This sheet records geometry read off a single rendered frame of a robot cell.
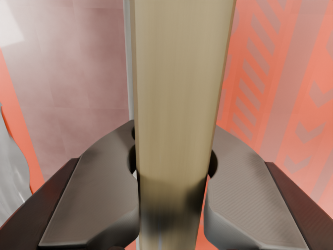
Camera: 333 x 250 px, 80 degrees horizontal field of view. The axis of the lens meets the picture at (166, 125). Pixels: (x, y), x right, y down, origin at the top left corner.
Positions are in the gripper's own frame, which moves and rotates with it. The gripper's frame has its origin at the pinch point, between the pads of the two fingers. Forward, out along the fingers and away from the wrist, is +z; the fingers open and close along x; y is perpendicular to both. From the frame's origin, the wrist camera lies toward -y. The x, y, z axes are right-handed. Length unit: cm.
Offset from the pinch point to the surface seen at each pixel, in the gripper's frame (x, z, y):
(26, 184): -14.9, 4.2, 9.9
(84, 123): -7.6, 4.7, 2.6
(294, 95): 10.2, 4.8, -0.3
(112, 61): -4.6, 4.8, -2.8
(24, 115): -12.8, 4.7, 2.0
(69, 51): -7.8, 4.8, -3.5
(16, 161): -14.8, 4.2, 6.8
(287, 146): 11.1, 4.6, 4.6
